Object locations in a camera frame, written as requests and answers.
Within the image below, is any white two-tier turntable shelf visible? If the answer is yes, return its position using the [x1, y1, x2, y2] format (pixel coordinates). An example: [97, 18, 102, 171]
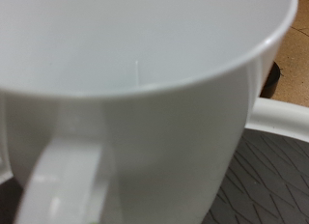
[0, 61, 309, 224]

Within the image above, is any white mug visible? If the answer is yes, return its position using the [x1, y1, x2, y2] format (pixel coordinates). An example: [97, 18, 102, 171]
[0, 0, 299, 224]

